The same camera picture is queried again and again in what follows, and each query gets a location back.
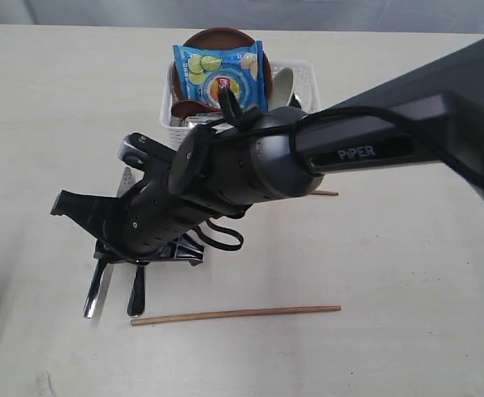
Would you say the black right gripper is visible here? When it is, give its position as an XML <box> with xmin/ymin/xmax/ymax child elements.
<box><xmin>50</xmin><ymin>168</ymin><xmax>242</xmax><ymax>265</ymax></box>

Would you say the silver table knife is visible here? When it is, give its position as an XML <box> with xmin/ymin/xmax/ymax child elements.
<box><xmin>83</xmin><ymin>166</ymin><xmax>136</xmax><ymax>320</ymax></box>

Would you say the silver metal fork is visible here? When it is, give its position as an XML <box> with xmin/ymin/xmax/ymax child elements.
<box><xmin>127</xmin><ymin>266</ymin><xmax>146</xmax><ymax>318</ymax></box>

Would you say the wooden chopstick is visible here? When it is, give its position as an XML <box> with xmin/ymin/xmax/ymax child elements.
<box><xmin>309</xmin><ymin>190</ymin><xmax>339</xmax><ymax>197</ymax></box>
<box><xmin>130</xmin><ymin>305</ymin><xmax>342</xmax><ymax>327</ymax></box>

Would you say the blue chips bag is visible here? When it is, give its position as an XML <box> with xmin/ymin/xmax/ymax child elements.
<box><xmin>173</xmin><ymin>41</ymin><xmax>267</xmax><ymax>110</ymax></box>

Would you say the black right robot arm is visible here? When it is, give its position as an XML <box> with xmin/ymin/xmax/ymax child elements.
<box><xmin>51</xmin><ymin>39</ymin><xmax>484</xmax><ymax>265</ymax></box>

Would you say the brown wooden spoon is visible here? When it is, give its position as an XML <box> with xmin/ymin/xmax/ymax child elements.
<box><xmin>170</xmin><ymin>99</ymin><xmax>220</xmax><ymax>119</ymax></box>

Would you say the white and black bowl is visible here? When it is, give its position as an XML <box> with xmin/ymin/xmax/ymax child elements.
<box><xmin>267</xmin><ymin>67</ymin><xmax>302</xmax><ymax>111</ymax></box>

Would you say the brown round plate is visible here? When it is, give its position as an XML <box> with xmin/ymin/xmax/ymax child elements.
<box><xmin>171</xmin><ymin>27</ymin><xmax>272</xmax><ymax>100</ymax></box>

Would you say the white perforated plastic basket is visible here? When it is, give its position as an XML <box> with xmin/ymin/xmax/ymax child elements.
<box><xmin>159</xmin><ymin>60</ymin><xmax>323</xmax><ymax>152</ymax></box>

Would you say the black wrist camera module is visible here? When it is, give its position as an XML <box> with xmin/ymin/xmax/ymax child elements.
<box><xmin>117</xmin><ymin>132</ymin><xmax>176</xmax><ymax>173</ymax></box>

